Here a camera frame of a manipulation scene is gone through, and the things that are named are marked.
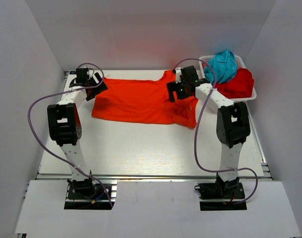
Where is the blue t-shirt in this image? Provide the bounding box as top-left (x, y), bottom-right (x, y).
top-left (204, 50), bottom-right (238, 84)

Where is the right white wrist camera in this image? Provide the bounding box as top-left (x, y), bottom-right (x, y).
top-left (172, 67), bottom-right (183, 84)

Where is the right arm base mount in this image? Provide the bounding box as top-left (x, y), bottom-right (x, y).
top-left (194, 178), bottom-right (247, 211)

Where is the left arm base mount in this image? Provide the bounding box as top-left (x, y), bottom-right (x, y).
top-left (64, 179), bottom-right (116, 210)

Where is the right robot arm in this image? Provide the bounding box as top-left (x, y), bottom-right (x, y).
top-left (167, 66), bottom-right (250, 198)

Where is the orange t-shirt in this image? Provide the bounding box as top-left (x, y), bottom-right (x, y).
top-left (91, 70), bottom-right (198, 129)

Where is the white plastic basket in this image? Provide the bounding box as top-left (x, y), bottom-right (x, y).
top-left (200, 50), bottom-right (256, 101)

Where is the red t-shirt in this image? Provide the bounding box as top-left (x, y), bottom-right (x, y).
top-left (216, 68), bottom-right (254, 99)

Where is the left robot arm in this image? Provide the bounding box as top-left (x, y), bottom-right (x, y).
top-left (47, 67), bottom-right (108, 198)

